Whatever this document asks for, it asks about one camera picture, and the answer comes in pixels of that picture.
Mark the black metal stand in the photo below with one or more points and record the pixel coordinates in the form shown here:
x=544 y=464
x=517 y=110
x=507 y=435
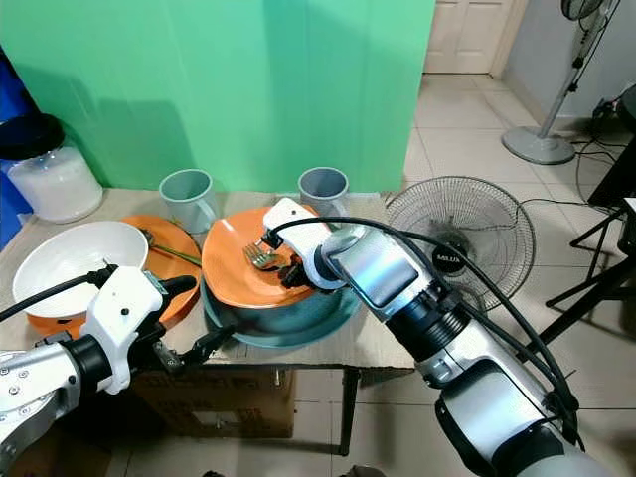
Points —
x=596 y=283

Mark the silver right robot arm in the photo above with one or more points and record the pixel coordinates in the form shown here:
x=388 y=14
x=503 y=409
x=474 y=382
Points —
x=388 y=268

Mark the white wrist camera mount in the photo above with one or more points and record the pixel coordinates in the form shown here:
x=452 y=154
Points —
x=303 y=231
x=124 y=318

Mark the green backdrop screen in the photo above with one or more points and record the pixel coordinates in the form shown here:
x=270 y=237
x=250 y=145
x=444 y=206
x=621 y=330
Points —
x=219 y=89

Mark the blue panel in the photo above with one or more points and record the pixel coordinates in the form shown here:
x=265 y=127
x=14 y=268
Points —
x=10 y=149

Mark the orange plate under bowl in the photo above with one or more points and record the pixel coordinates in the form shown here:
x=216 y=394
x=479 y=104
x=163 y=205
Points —
x=171 y=238

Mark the orange plate with fork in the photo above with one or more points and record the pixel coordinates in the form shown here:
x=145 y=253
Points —
x=229 y=283

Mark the clear jar with black lid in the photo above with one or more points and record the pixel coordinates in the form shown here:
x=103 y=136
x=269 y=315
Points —
x=55 y=184

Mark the beige table covering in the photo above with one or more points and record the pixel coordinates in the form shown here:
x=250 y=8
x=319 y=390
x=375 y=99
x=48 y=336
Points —
x=380 y=338

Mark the black table leg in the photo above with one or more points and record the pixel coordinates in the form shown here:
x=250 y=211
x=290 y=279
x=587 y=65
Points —
x=350 y=407

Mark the grey-blue plastic cup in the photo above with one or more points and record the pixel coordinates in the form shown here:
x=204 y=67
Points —
x=323 y=189
x=187 y=204

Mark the metal fork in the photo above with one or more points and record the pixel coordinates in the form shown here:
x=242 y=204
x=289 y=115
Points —
x=258 y=257

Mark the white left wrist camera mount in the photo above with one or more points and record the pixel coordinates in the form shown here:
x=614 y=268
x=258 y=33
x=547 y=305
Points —
x=124 y=318

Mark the teal plate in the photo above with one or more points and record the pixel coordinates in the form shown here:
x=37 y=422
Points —
x=283 y=326

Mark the white door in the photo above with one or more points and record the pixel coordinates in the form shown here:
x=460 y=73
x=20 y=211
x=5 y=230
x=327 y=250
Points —
x=467 y=35

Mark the brown cardboard box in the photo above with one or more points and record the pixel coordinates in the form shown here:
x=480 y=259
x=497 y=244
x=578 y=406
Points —
x=229 y=402

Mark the grey standing pedestal fan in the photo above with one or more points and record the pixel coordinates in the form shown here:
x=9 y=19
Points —
x=539 y=146

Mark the black furniture piece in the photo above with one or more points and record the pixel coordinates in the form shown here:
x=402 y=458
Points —
x=618 y=169

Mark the white bowl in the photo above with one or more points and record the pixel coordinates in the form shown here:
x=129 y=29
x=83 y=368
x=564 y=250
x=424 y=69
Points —
x=75 y=260

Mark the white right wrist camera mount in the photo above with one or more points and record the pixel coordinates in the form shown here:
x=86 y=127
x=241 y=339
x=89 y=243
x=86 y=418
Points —
x=303 y=231

